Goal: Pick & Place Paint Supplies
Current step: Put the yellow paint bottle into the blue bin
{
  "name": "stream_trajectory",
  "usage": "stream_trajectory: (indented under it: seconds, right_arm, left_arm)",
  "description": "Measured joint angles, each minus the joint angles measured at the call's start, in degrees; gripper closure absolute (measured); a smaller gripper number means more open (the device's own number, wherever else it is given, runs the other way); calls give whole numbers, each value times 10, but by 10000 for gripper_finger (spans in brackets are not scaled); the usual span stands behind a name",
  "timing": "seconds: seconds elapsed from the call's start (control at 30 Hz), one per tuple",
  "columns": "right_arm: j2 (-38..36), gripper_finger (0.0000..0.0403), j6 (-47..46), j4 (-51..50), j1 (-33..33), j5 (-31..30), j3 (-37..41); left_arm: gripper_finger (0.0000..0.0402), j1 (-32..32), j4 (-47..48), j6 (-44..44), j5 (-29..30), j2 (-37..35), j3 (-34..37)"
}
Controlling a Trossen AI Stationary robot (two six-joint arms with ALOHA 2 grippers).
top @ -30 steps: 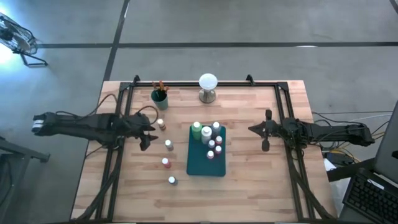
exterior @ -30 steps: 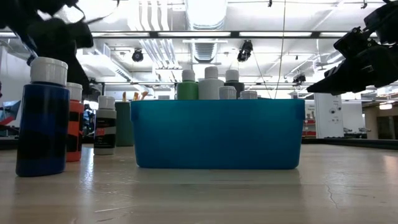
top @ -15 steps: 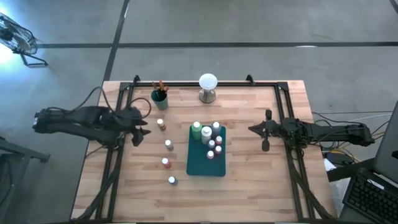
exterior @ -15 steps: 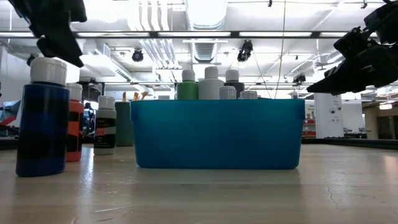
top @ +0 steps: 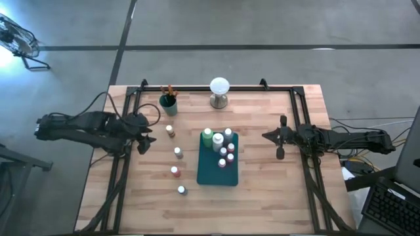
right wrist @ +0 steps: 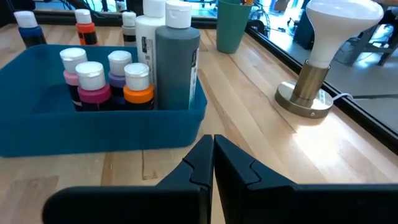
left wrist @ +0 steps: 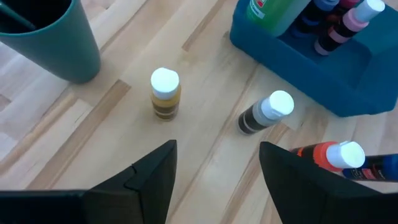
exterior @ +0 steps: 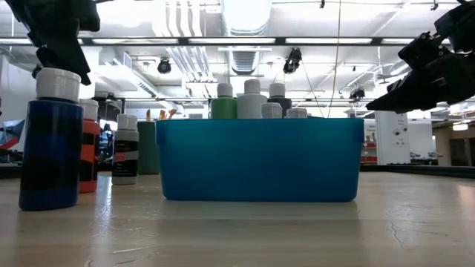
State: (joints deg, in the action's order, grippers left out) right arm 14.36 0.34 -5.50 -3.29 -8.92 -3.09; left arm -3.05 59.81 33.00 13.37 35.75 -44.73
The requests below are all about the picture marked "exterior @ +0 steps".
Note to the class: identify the large green paint bottle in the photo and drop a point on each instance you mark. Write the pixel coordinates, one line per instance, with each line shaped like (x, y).
(223, 107)

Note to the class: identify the large white paint bottle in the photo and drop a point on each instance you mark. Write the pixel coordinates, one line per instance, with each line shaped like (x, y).
(251, 104)

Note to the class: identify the black aluminium table frame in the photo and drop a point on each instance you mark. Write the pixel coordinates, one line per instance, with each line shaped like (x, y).
(426, 170)

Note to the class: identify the white background pillar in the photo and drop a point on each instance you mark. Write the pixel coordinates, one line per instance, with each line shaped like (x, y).
(391, 137)

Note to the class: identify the dark green cup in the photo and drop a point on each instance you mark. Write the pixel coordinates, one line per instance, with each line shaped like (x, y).
(148, 148)

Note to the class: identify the small white paint bottle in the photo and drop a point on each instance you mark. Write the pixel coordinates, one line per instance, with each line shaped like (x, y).
(125, 163)

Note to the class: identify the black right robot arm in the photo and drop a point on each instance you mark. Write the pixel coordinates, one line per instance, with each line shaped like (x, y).
(458, 22)

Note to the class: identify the ceiling air vent grille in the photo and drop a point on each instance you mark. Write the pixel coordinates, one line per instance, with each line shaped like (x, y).
(243, 61)

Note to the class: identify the blue plastic bin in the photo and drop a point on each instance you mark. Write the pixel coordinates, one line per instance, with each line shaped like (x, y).
(259, 159)

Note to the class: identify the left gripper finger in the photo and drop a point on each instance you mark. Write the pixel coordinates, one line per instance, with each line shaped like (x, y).
(41, 57)
(70, 55)

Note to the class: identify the small glowing wall lamp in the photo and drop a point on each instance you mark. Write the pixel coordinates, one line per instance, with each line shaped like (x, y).
(460, 127)

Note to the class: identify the background computer monitor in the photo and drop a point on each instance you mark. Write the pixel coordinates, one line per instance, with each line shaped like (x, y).
(13, 130)

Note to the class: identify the large dark grey paint bottle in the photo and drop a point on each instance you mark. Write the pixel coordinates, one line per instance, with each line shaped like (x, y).
(278, 94)

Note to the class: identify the small red-orange paint bottle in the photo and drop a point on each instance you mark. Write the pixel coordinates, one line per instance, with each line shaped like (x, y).
(90, 148)

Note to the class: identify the red background shelf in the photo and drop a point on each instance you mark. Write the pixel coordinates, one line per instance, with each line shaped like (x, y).
(369, 152)

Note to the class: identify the horizontal overhead rig beam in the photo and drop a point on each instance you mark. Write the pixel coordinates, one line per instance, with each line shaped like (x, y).
(182, 41)

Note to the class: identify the black ceiling spotlight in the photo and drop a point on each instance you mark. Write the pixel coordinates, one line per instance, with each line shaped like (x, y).
(357, 93)
(293, 60)
(164, 66)

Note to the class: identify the small dark blue paint bottle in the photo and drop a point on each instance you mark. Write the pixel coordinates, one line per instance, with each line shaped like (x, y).
(52, 148)

